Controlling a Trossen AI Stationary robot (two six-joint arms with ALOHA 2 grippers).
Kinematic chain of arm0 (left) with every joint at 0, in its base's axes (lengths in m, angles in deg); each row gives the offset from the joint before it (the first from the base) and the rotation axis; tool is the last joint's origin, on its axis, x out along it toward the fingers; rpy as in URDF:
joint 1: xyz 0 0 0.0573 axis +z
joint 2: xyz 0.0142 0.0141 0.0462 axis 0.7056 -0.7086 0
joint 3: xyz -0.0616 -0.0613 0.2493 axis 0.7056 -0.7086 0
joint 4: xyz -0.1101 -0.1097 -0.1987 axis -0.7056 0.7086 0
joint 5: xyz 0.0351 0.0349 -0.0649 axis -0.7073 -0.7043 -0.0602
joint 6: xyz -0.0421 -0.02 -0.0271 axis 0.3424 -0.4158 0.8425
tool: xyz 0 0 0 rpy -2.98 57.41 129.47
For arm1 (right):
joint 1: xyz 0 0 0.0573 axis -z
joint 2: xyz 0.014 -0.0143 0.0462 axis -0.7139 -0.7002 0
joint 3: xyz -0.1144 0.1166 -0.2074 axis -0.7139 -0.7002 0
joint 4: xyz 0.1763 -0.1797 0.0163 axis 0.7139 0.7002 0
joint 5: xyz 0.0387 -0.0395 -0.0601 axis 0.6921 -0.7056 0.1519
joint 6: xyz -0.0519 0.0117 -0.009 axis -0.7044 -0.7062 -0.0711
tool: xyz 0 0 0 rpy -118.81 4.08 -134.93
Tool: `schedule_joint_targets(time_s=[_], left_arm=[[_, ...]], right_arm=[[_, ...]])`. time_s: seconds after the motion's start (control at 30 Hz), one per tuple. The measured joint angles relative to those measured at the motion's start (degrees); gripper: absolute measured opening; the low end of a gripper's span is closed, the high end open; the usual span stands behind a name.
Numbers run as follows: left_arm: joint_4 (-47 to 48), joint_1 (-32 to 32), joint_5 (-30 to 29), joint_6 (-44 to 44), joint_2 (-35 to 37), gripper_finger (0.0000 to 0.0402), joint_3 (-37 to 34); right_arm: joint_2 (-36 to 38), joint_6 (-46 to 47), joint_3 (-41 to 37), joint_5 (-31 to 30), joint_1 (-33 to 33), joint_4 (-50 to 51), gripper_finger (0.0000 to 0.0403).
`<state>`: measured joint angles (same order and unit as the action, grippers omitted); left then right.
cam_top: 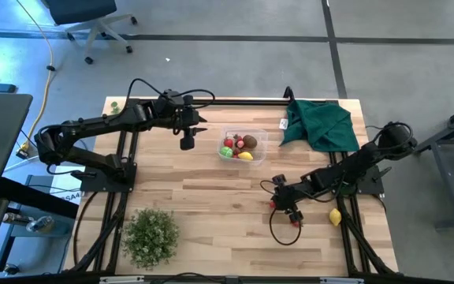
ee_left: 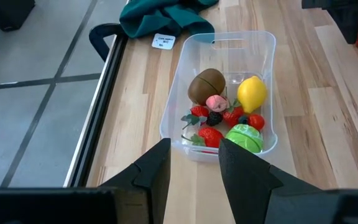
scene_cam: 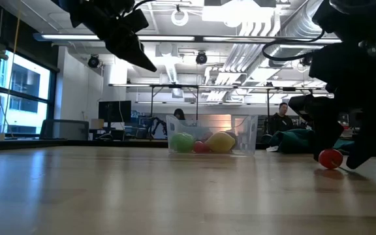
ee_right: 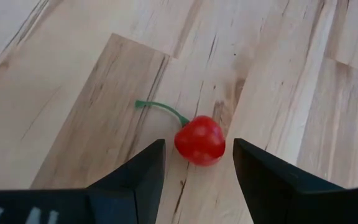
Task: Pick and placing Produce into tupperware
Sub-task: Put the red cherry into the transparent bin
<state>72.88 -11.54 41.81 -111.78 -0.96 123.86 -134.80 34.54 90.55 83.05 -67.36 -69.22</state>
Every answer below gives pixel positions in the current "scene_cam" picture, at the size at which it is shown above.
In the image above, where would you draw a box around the black ceiling track light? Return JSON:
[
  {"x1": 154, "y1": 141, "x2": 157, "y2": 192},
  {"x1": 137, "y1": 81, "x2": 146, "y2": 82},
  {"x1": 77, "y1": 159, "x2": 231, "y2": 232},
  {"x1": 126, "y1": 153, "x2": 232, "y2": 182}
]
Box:
[{"x1": 300, "y1": 52, "x2": 313, "y2": 68}]

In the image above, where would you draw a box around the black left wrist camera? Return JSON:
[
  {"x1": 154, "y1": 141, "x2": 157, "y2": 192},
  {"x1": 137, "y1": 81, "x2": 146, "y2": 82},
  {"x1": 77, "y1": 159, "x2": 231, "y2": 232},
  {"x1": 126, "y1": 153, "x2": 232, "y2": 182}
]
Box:
[{"x1": 122, "y1": 8, "x2": 150, "y2": 33}]

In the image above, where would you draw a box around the black metal rig frame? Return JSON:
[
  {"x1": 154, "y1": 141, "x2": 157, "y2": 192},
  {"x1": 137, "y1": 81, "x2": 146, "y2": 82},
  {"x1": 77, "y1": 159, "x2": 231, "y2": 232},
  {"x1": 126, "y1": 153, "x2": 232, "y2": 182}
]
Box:
[
  {"x1": 149, "y1": 84, "x2": 200, "y2": 120},
  {"x1": 265, "y1": 86, "x2": 315, "y2": 130}
]

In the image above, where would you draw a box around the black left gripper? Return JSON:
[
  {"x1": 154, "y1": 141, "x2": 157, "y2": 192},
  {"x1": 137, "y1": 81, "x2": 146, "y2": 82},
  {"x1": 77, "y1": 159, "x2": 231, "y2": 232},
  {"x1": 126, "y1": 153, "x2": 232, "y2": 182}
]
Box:
[{"x1": 86, "y1": 12, "x2": 157, "y2": 71}]

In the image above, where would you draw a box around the bright red toy cherry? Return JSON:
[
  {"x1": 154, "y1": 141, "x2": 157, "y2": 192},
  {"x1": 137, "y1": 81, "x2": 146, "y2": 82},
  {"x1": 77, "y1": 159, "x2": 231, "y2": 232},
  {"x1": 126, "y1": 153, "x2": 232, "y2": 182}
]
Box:
[{"x1": 318, "y1": 149, "x2": 344, "y2": 170}]

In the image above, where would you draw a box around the person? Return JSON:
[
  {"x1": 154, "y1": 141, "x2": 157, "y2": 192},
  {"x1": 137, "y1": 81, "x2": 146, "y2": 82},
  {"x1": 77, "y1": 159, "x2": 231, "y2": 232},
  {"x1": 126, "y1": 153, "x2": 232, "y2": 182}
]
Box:
[
  {"x1": 268, "y1": 102, "x2": 296, "y2": 134},
  {"x1": 173, "y1": 108, "x2": 187, "y2": 121}
]

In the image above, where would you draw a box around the large room window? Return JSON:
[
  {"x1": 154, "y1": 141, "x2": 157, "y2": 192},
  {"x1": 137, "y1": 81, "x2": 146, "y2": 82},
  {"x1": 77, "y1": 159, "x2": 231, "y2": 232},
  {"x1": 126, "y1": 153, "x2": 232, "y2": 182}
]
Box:
[{"x1": 0, "y1": 48, "x2": 58, "y2": 138}]

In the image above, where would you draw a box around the yellow toy lemon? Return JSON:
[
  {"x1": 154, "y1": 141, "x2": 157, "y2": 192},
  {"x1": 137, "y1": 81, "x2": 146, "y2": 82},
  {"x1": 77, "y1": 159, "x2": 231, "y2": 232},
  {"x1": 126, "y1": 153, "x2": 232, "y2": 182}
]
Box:
[{"x1": 205, "y1": 131, "x2": 237, "y2": 154}]

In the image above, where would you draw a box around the green toy lime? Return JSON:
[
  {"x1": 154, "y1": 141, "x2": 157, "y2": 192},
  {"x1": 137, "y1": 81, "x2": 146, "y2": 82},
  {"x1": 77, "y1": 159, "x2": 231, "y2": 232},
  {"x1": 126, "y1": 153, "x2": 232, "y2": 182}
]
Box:
[{"x1": 169, "y1": 132, "x2": 196, "y2": 154}]

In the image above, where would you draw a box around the clear plastic container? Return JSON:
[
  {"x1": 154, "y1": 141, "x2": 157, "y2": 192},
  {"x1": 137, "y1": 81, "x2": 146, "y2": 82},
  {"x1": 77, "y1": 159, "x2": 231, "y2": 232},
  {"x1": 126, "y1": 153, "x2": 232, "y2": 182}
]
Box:
[{"x1": 166, "y1": 114, "x2": 260, "y2": 156}]

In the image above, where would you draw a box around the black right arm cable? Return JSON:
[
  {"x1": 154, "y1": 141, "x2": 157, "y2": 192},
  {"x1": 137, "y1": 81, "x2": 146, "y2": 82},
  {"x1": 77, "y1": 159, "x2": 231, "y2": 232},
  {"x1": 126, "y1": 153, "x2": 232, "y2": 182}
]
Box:
[{"x1": 261, "y1": 30, "x2": 326, "y2": 62}]

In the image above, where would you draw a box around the long ceiling light bar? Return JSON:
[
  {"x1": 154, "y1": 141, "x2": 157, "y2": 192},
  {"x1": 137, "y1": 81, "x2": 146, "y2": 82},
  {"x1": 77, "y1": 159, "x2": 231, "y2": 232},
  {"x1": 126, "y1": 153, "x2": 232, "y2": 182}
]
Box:
[{"x1": 33, "y1": 32, "x2": 342, "y2": 46}]

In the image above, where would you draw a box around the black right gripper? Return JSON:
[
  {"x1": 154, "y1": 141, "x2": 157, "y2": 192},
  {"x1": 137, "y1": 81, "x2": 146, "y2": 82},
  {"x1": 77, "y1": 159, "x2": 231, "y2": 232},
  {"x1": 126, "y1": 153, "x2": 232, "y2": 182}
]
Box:
[{"x1": 288, "y1": 39, "x2": 376, "y2": 170}]

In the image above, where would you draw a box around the small black computer monitor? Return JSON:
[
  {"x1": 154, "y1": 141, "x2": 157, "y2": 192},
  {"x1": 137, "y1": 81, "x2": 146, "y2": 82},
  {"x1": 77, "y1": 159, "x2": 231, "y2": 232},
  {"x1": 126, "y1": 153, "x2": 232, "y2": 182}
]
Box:
[{"x1": 98, "y1": 100, "x2": 133, "y2": 123}]

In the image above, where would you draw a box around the dark green cloth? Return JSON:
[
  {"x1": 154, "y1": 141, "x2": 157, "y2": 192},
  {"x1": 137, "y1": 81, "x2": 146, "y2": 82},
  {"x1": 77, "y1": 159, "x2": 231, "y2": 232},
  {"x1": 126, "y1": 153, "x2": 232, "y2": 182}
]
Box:
[{"x1": 261, "y1": 129, "x2": 376, "y2": 157}]

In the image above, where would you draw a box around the white ring ceiling fixture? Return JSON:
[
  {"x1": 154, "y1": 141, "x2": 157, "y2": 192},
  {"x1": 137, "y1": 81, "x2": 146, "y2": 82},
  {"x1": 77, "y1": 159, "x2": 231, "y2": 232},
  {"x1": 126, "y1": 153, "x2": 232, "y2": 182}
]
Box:
[{"x1": 170, "y1": 8, "x2": 189, "y2": 27}]

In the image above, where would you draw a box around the black round ceiling fixture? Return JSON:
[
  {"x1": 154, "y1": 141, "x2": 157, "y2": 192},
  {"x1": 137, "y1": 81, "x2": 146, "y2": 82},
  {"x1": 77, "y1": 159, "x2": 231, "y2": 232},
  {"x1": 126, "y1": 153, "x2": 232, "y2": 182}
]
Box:
[
  {"x1": 195, "y1": 51, "x2": 208, "y2": 65},
  {"x1": 87, "y1": 54, "x2": 102, "y2": 69}
]

